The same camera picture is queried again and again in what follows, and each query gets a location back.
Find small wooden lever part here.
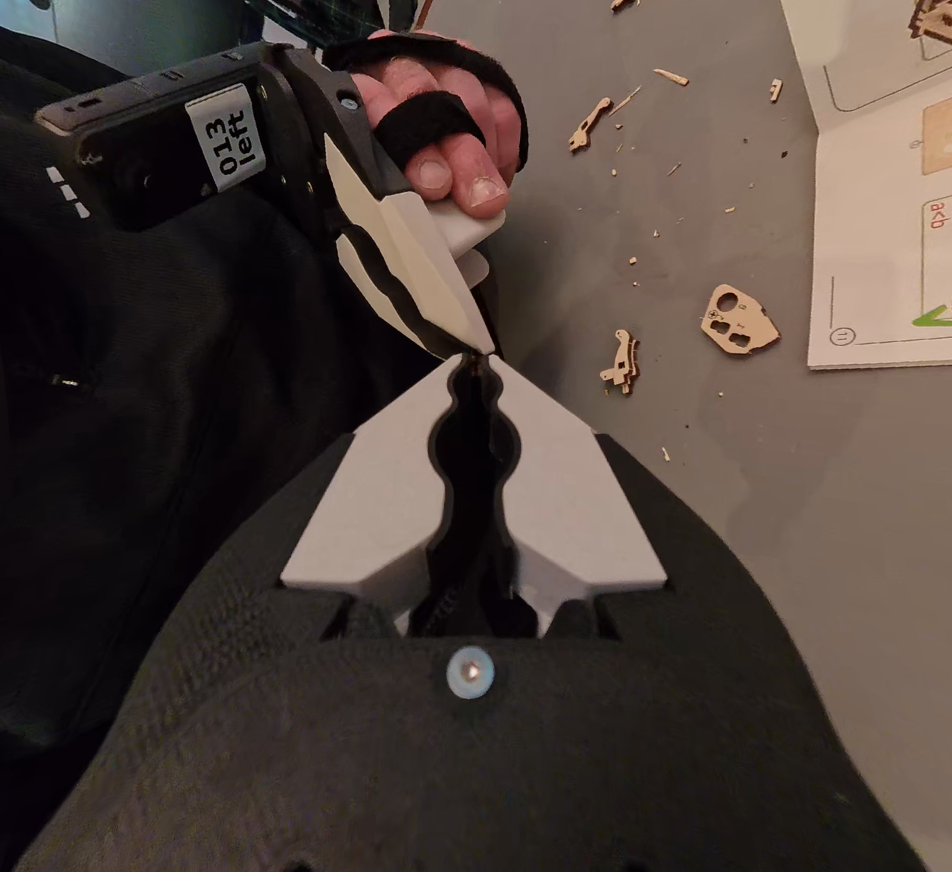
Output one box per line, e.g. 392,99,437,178
598,328,641,397

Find person's black jacket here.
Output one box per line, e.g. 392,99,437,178
0,24,447,761

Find key-shaped wooden part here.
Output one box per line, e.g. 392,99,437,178
567,96,615,153

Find scattered wood splinters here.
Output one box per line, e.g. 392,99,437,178
610,136,789,464

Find white instruction booklet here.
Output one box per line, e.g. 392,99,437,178
760,0,952,371

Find oval wooden plate with holes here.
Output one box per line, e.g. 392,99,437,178
699,283,782,357

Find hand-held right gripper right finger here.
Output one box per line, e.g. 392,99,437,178
485,353,669,637

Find person's left hand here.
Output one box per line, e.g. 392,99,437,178
348,29,525,220

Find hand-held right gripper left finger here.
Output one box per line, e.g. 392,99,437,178
280,353,471,634

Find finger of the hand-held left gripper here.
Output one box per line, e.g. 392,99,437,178
379,191,495,356
323,136,478,360

